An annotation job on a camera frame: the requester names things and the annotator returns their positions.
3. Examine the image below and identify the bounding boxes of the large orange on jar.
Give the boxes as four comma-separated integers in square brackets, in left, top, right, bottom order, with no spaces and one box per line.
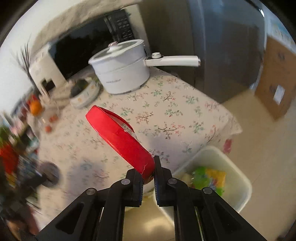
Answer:
[29,100,43,116]

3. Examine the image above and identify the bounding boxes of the silver refrigerator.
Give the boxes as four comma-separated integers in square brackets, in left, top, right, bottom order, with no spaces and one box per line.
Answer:
[139,1,264,103]

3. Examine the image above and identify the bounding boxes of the brown cardboard box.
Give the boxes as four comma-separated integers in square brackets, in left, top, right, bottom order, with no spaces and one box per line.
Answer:
[255,37,295,120]

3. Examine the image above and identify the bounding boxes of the white electric cooking pot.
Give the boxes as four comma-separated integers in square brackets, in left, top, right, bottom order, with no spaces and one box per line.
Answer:
[88,39,201,94]

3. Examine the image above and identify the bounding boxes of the glass jar with wooden lid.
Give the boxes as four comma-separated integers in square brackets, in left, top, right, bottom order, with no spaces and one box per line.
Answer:
[37,106,60,133]

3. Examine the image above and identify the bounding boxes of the dark green squash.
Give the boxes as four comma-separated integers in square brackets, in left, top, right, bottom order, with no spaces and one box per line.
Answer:
[70,79,89,98]

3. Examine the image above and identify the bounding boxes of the red drink can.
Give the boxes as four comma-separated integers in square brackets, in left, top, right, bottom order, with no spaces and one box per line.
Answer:
[39,162,60,188]

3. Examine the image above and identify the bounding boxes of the black microwave oven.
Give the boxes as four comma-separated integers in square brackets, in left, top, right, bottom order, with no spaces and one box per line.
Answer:
[48,4,148,79]

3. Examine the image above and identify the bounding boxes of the stacked white bowls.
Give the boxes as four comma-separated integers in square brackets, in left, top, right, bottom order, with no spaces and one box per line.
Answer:
[70,78,100,109]

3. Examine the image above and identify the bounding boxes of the white trash bin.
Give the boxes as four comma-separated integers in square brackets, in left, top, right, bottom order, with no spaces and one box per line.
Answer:
[171,146,252,212]

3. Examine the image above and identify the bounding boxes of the white air fryer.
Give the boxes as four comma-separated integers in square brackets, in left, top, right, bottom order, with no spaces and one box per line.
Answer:
[29,43,66,96]

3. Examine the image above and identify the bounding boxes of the red oval food container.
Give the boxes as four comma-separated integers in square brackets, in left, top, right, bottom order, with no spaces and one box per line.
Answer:
[86,105,155,184]

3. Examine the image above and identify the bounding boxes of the floral tablecloth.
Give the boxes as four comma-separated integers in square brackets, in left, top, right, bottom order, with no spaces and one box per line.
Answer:
[34,68,242,228]

